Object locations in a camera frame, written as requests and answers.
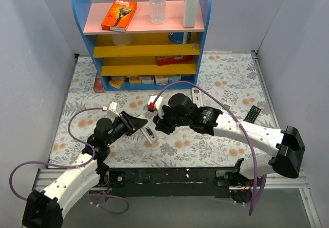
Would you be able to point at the red flat box on shelf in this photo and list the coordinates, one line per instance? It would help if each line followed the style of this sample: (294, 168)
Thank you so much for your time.
(168, 60)

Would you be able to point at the white AC remote near shelf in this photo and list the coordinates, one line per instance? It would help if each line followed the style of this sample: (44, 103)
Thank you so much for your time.
(197, 97)

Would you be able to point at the clear plastic water bottle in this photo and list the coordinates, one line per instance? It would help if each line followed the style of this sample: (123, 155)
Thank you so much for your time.
(157, 11)

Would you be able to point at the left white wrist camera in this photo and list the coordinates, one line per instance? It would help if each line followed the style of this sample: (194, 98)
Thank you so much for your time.
(111, 110)

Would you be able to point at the light blue tissue pack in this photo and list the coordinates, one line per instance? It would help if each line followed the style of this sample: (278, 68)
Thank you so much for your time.
(174, 78)

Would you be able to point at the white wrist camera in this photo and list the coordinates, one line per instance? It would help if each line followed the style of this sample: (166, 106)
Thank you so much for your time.
(155, 104)
(111, 110)

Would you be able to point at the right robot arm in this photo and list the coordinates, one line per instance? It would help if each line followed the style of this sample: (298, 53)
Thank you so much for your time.
(283, 150)

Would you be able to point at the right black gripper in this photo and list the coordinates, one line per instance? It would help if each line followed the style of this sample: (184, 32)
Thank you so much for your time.
(164, 118)

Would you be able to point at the white tall bottle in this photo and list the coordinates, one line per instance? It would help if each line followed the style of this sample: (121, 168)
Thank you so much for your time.
(190, 12)

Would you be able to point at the orange Gillette razor box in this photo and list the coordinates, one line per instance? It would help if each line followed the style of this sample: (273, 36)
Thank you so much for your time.
(119, 16)

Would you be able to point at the blue white round container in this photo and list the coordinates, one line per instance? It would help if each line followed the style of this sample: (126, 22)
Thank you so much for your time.
(179, 37)

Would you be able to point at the white remote control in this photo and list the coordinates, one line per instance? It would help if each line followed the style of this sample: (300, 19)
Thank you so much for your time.
(148, 132)

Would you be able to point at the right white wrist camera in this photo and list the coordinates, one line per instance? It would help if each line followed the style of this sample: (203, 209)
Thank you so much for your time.
(155, 104)

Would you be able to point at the black TV remote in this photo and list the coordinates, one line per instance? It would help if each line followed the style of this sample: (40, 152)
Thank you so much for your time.
(252, 114)

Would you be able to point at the floral table mat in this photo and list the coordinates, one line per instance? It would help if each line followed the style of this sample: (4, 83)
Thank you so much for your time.
(232, 79)

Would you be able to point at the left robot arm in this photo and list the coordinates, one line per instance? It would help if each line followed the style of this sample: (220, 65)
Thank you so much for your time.
(48, 207)

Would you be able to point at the black base bar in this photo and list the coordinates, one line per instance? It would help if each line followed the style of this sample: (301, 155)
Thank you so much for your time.
(170, 182)

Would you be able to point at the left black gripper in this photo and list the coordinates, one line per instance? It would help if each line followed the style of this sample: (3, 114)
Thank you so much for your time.
(126, 121)

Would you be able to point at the yellow soap box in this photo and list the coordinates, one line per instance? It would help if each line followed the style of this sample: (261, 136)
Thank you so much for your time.
(117, 81)

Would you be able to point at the white cup on shelf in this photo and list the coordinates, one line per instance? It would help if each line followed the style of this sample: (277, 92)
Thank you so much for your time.
(123, 39)

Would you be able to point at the blue wooden shelf unit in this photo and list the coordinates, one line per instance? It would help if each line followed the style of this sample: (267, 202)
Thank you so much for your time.
(151, 40)

